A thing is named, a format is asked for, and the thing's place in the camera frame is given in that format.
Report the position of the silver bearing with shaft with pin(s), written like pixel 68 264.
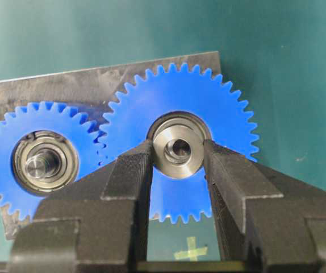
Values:
pixel 43 162

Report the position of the large blue plastic gear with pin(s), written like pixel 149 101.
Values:
pixel 178 89

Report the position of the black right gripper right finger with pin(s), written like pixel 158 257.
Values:
pixel 263 216

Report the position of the yellow-green tape cross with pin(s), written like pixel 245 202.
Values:
pixel 193 252

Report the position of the grey metal base plate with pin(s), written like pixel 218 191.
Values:
pixel 91 89

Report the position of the small blue plastic gear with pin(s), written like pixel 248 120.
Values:
pixel 60 118

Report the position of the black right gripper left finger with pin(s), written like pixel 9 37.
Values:
pixel 97 224

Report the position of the teal table mat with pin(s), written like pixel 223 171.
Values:
pixel 273 52

